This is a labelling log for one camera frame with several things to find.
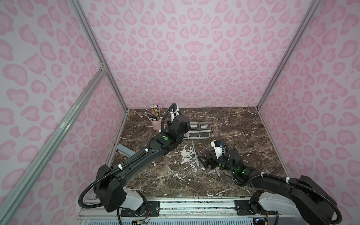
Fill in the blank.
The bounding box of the cream toothbrush holder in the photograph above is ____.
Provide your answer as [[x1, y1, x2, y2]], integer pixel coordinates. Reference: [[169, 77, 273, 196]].
[[184, 122, 212, 140]]

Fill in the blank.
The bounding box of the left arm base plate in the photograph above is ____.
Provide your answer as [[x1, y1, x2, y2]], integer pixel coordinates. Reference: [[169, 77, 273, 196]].
[[120, 201, 160, 217]]

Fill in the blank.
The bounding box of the grey blue box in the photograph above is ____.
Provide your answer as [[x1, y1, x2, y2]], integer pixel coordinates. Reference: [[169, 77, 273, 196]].
[[117, 144, 135, 157]]

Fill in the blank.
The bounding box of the coloured pencils bunch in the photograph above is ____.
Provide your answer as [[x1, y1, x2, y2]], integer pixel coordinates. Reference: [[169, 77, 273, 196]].
[[144, 105, 165, 122]]

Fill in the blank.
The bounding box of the aluminium frame rail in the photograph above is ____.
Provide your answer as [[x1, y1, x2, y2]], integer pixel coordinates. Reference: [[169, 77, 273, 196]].
[[76, 196, 306, 225]]

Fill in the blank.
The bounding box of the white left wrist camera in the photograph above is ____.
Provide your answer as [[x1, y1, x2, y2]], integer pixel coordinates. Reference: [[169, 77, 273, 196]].
[[170, 108, 180, 122]]

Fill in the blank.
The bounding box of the grey blue toothbrush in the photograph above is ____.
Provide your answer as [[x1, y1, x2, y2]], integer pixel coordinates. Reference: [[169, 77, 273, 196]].
[[192, 141, 200, 167]]

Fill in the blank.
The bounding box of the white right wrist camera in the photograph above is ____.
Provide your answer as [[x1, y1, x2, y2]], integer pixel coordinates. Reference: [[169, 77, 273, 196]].
[[211, 140, 226, 159]]

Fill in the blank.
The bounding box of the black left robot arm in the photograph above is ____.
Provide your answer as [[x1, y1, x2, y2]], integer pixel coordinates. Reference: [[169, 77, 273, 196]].
[[78, 103, 190, 215]]

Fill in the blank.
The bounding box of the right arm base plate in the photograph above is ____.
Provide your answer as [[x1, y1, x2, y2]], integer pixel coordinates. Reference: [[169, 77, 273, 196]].
[[234, 199, 276, 216]]

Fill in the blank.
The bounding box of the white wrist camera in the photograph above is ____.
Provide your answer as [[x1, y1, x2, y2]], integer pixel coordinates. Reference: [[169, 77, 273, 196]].
[[211, 140, 226, 159], [170, 108, 180, 122]]

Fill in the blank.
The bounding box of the pink pencil cup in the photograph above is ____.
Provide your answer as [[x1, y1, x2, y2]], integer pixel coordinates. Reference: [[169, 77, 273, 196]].
[[151, 117, 162, 131]]

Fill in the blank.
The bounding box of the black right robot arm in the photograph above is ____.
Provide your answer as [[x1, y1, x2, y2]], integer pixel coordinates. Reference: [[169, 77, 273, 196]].
[[199, 143, 343, 225]]

